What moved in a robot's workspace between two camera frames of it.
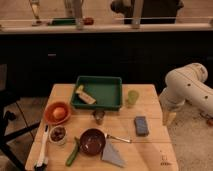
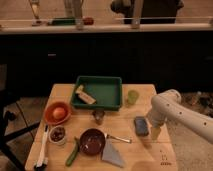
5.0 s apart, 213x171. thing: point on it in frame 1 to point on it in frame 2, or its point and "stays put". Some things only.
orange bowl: [48, 112] stays put
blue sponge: [141, 126] stays put
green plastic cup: [133, 97] stays put
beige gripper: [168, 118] to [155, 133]
